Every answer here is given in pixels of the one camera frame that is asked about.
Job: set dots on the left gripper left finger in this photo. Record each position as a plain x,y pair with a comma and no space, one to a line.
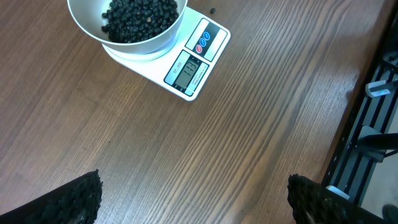
77,201

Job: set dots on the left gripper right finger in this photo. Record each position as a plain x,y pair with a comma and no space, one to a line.
312,203

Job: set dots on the black beans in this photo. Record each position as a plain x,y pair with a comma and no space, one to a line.
130,21

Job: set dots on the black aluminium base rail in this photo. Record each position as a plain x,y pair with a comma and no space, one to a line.
349,170

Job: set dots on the white digital kitchen scale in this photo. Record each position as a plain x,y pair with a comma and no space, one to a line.
184,64

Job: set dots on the white bowl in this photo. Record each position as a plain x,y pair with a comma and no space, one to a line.
88,16

